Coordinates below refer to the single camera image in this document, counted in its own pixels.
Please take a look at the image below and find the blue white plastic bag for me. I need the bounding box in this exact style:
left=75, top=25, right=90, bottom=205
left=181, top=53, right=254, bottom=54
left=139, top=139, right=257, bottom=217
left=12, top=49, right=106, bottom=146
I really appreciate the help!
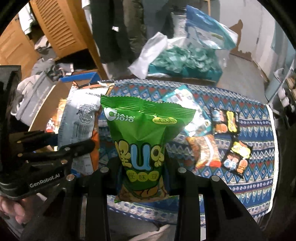
left=185, top=5, right=238, bottom=51

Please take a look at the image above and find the green bean snack bag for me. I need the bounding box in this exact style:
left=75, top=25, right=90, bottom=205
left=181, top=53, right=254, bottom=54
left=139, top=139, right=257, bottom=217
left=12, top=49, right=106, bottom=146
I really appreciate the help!
left=100, top=95, right=196, bottom=203

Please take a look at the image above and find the orange clear snack packet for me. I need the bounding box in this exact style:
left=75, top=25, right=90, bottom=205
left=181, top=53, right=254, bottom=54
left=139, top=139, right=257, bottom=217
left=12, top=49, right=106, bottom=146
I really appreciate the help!
left=186, top=135, right=222, bottom=169

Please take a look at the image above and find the wooden louvered cabinet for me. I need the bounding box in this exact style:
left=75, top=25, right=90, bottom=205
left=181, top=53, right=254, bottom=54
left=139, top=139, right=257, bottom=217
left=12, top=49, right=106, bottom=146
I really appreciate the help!
left=1, top=1, right=107, bottom=79

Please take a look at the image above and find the teal silver snack pouch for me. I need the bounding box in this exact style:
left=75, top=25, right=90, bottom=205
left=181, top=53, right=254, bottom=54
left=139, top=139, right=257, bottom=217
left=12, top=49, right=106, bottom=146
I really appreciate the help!
left=162, top=84, right=213, bottom=138

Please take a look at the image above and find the black yellow small snack packet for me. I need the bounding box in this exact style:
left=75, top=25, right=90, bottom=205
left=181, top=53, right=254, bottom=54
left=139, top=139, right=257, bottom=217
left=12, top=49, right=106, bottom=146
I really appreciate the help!
left=210, top=108, right=240, bottom=136

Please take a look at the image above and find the blue cardboard box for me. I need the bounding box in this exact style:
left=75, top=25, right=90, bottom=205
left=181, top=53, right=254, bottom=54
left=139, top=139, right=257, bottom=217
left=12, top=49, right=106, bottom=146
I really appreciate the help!
left=29, top=71, right=101, bottom=133

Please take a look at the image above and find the white shelf with cups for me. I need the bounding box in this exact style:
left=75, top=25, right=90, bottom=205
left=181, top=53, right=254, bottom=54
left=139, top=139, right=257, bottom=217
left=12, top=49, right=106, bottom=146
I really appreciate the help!
left=265, top=59, right=295, bottom=126

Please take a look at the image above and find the orange chip bag in box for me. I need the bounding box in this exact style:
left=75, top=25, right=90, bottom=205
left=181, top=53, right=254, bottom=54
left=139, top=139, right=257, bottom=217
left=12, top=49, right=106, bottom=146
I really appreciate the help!
left=46, top=98, right=67, bottom=134

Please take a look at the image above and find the green crumpled plastic bag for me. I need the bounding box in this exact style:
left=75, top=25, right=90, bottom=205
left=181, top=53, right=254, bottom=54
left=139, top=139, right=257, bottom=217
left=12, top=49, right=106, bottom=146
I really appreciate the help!
left=152, top=45, right=221, bottom=73

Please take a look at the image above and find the dark hanging jacket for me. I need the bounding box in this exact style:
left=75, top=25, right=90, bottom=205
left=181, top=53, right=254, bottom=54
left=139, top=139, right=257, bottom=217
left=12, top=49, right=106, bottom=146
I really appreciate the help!
left=89, top=0, right=176, bottom=64

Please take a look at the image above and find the orange white chip bag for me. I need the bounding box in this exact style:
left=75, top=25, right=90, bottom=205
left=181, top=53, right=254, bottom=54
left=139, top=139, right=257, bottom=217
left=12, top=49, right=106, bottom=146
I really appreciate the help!
left=58, top=83, right=109, bottom=175

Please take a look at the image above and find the blue patterned tablecloth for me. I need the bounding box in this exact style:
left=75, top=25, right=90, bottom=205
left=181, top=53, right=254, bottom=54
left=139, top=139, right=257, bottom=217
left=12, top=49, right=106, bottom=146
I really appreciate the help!
left=97, top=78, right=280, bottom=227

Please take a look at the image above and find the left hand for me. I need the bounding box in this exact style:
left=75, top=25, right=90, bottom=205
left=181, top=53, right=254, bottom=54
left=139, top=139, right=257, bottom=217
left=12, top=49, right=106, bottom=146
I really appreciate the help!
left=1, top=196, right=34, bottom=225

